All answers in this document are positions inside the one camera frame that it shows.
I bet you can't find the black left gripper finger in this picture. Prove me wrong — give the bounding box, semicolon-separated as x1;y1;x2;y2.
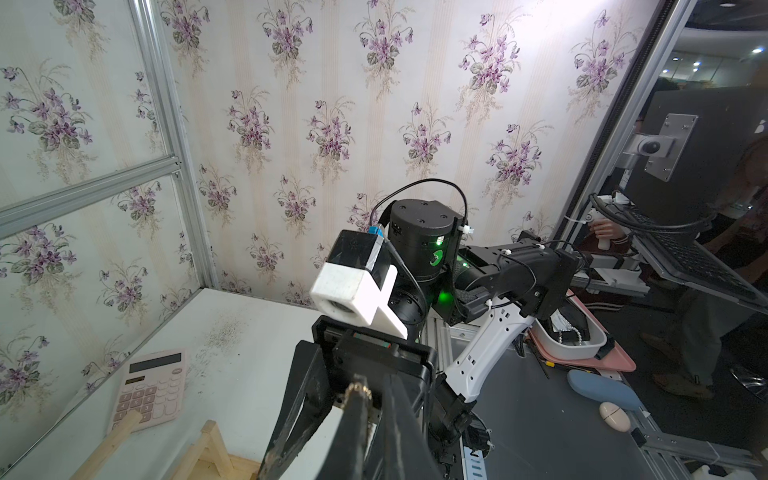
316;379;375;480

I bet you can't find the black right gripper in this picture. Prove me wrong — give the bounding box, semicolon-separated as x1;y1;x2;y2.
256;315;441;480

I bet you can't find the black monitor on arm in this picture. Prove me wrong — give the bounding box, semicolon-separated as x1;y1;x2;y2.
621;86;767;225

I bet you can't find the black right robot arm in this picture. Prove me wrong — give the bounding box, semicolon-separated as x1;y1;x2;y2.
257;191;590;479

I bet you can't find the wooden jewelry display stand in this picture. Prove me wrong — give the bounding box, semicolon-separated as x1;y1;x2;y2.
71;411;260;479

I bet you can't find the pink calculator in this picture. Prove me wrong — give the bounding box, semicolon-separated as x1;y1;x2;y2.
106;349;187;434

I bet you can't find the blue wrist rest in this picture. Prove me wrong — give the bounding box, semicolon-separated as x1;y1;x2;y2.
567;370;643;411

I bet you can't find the white computer mouse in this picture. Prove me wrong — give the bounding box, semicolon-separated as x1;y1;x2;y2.
599;402;631;433

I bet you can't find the black keyboard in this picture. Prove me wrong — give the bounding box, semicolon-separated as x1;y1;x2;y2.
589;194;767;313

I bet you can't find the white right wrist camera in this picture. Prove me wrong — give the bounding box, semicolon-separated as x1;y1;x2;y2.
310;230;408;340

